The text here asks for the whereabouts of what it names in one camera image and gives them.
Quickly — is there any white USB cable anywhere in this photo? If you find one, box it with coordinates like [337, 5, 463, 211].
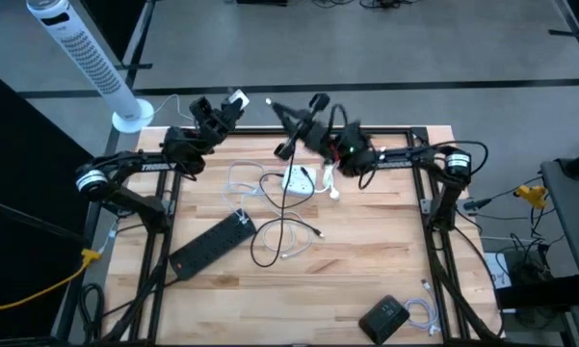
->
[220, 160, 267, 226]
[261, 217, 315, 260]
[404, 278, 440, 337]

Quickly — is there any white tower fan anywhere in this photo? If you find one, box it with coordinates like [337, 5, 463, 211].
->
[26, 0, 155, 135]

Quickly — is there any thin white fan cord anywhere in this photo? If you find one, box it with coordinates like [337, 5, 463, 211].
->
[151, 93, 199, 125]

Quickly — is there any yellow clamp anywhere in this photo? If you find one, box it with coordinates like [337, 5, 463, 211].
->
[513, 184, 549, 210]

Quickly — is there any black charging block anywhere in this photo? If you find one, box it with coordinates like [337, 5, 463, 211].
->
[357, 293, 411, 346]

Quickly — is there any black side table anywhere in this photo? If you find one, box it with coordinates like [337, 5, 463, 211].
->
[540, 148, 579, 347]

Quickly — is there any yellow extension cord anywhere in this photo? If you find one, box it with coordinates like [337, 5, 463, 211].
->
[0, 248, 103, 314]

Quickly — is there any black equipment box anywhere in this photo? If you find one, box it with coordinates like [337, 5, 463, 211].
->
[495, 248, 579, 312]

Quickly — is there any black partition panel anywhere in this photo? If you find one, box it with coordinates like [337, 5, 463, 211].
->
[79, 0, 155, 73]
[0, 62, 102, 341]

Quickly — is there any white paper sheet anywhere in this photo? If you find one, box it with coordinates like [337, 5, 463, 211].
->
[484, 251, 513, 290]

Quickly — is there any long black power strip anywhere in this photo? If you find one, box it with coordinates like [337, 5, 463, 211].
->
[168, 210, 257, 281]

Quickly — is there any black cable plug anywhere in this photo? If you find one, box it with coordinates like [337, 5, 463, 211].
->
[463, 196, 493, 212]

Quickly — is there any black coiled power cord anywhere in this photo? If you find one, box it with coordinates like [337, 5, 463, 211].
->
[79, 282, 106, 344]

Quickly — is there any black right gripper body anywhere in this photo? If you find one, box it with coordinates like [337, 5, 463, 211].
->
[274, 93, 336, 158]

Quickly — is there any short white connector cable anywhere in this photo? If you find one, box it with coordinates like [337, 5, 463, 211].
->
[97, 216, 121, 254]

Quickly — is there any flat black floor object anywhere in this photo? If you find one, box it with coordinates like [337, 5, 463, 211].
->
[234, 0, 290, 8]

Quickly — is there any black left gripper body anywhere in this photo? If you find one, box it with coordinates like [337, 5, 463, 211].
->
[190, 95, 232, 146]

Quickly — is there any black partition stand foot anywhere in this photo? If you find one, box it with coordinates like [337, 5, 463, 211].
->
[547, 0, 579, 76]

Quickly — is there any white multi-outlet power cube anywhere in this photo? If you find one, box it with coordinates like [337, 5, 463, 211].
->
[281, 165, 318, 198]

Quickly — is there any black floor cable tangle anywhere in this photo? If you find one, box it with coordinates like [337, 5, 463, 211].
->
[310, 0, 423, 11]

